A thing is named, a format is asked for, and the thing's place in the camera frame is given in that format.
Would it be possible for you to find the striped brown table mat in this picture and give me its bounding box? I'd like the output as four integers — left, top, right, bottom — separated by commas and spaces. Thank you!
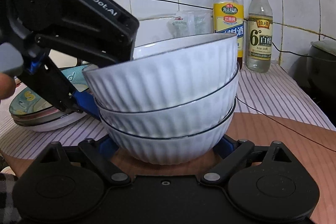
0, 60, 336, 224

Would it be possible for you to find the white plate black rim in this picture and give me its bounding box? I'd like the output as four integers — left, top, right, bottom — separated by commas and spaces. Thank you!
17, 113, 87, 132

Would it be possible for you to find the teal fried egg plate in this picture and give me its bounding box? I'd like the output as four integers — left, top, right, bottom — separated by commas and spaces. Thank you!
9, 65, 90, 118

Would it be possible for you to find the white ribbed bowl large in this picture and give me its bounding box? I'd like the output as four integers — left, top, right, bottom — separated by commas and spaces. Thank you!
83, 33, 238, 113

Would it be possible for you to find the white vinegar bottle yellow cap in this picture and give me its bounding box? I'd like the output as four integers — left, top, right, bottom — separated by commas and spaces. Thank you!
246, 0, 273, 73

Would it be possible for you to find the white plastic seasoning bag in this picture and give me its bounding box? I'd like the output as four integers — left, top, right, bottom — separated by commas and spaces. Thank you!
167, 10, 213, 38

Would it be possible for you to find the black wok with glass lid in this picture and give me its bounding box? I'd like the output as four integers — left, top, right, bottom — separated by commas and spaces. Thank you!
306, 40, 335, 100

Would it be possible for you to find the person's hand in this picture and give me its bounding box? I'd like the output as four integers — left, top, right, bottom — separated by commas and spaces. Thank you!
0, 73, 16, 100

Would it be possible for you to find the yellow label cooking wine bottle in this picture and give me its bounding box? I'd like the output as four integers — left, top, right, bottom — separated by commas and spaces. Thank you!
213, 0, 244, 67

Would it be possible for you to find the pink bunny carrot plate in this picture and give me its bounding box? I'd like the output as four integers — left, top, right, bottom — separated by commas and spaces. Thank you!
11, 107, 79, 126

